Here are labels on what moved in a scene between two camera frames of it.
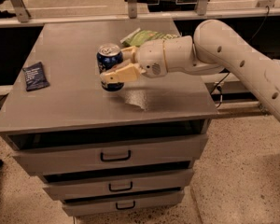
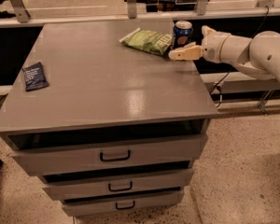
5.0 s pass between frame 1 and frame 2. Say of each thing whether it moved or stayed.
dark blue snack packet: stayed
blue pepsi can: moved
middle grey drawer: stayed
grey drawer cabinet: stayed
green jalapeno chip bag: stayed
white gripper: moved
